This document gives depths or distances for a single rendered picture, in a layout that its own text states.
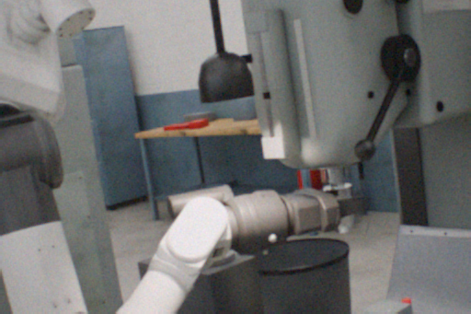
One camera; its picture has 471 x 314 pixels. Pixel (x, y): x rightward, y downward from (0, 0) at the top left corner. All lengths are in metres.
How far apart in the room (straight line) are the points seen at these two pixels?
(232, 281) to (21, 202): 0.54
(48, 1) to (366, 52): 0.45
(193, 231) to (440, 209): 0.64
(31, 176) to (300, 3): 0.44
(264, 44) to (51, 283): 0.44
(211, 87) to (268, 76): 0.13
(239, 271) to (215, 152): 6.51
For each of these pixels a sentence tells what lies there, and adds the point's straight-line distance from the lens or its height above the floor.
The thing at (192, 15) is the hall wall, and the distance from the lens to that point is 7.89.
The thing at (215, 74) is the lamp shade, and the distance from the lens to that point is 0.97.
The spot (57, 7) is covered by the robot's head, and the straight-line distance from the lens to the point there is 1.05.
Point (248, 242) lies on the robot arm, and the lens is 1.11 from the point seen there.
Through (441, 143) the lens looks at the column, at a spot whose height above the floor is 1.27.
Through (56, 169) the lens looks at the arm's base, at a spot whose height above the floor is 1.39.
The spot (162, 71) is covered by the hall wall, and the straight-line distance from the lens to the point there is 8.37.
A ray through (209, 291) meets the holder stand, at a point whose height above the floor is 1.09.
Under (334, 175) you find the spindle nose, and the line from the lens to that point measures 1.17.
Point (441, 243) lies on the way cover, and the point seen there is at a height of 1.07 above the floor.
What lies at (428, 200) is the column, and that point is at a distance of 1.56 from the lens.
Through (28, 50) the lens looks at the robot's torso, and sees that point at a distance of 1.11.
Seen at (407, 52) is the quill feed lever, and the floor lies 1.46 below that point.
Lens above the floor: 1.49
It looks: 7 degrees down
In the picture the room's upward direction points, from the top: 8 degrees counter-clockwise
